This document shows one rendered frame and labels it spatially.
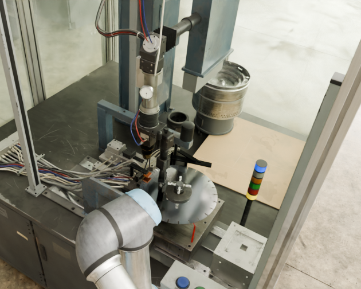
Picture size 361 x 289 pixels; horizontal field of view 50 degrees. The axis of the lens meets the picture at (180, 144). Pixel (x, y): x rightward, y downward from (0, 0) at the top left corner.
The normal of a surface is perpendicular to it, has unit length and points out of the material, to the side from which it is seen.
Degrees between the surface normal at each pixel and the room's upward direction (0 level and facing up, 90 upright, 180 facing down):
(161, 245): 90
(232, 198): 0
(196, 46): 90
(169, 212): 0
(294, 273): 0
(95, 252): 25
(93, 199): 90
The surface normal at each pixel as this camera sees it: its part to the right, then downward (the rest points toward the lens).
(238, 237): 0.10, -0.76
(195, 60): -0.50, 0.52
